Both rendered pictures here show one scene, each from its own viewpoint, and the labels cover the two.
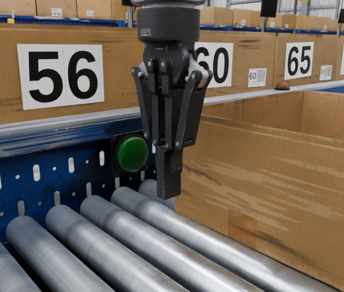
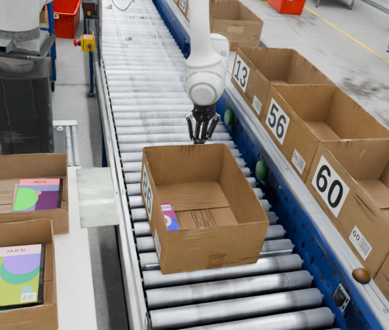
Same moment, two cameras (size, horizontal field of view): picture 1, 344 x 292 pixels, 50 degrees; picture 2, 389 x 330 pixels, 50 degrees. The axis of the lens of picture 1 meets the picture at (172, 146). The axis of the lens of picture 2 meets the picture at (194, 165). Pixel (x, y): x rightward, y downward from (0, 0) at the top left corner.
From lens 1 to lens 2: 1.64 m
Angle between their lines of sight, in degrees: 98
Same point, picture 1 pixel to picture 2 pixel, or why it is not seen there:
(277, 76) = (383, 274)
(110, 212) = not seen: hidden behind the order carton
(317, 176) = (157, 156)
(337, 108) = (240, 231)
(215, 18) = not seen: outside the picture
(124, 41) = (296, 125)
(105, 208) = not seen: hidden behind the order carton
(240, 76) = (346, 222)
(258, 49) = (370, 221)
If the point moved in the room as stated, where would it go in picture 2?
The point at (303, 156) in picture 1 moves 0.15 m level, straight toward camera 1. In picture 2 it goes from (163, 152) to (136, 131)
